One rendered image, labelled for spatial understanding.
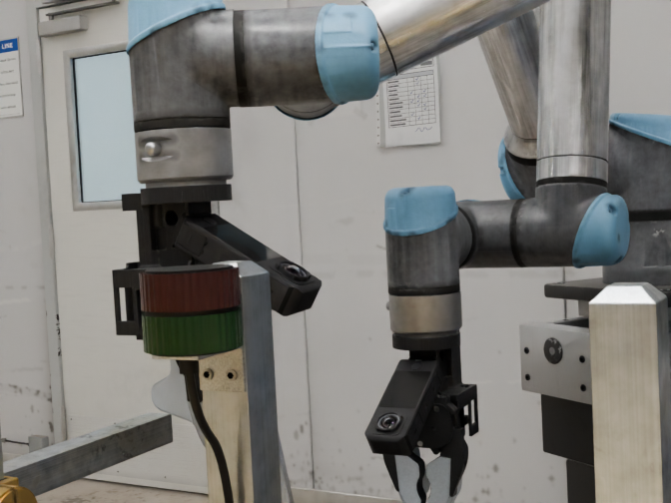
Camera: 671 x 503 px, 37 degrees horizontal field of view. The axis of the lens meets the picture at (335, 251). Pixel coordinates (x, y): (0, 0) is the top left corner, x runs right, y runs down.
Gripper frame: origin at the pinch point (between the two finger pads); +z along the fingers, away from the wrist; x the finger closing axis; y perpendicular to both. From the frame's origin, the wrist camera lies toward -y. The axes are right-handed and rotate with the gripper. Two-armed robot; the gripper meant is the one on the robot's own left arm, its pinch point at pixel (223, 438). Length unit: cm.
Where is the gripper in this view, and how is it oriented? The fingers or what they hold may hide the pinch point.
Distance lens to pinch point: 81.1
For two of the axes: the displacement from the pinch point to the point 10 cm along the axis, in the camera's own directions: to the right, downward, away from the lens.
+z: 0.6, 10.0, 0.5
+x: -4.8, 0.7, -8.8
